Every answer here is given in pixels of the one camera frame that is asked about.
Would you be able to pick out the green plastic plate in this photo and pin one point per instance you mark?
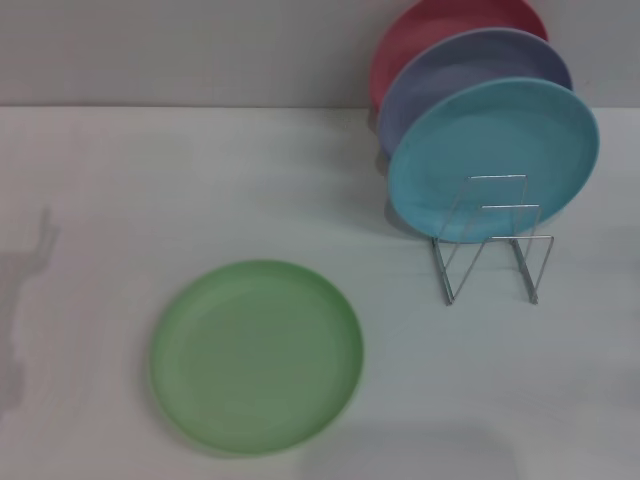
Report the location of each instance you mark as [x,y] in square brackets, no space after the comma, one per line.
[257,357]

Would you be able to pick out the light blue plastic plate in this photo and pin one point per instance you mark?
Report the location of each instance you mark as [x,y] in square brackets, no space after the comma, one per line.
[500,135]

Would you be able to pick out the pink plastic plate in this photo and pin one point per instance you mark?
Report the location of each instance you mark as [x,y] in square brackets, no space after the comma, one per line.
[425,35]

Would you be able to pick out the purple plastic plate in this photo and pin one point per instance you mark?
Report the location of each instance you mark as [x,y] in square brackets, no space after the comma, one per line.
[470,65]

